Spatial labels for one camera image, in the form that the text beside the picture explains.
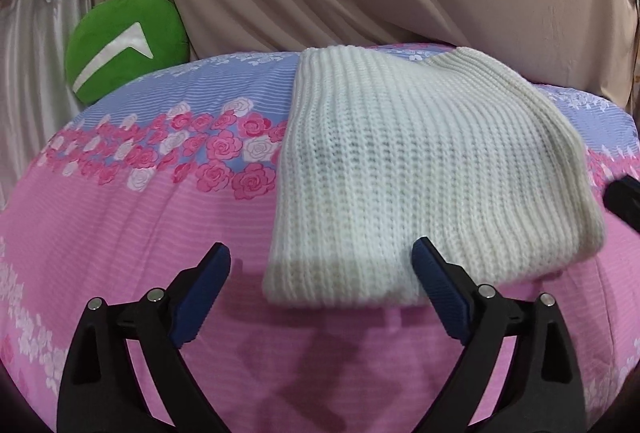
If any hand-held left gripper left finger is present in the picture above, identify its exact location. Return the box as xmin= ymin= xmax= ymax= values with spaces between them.
xmin=57 ymin=243 xmax=232 ymax=433

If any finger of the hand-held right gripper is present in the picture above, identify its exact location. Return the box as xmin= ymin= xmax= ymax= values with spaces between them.
xmin=602 ymin=176 xmax=640 ymax=234

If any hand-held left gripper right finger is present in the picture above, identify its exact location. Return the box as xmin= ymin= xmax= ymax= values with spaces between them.
xmin=411 ymin=237 xmax=587 ymax=433

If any white red navy knit sweater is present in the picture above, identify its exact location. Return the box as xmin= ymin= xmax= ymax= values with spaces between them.
xmin=262 ymin=46 xmax=607 ymax=309

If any pink floral bedsheet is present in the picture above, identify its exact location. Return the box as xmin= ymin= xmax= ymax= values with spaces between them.
xmin=0 ymin=42 xmax=640 ymax=433

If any green plush cushion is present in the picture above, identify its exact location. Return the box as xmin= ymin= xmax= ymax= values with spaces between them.
xmin=65 ymin=0 xmax=190 ymax=105

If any silver white curtain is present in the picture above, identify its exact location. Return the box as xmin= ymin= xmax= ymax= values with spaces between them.
xmin=0 ymin=0 xmax=108 ymax=209

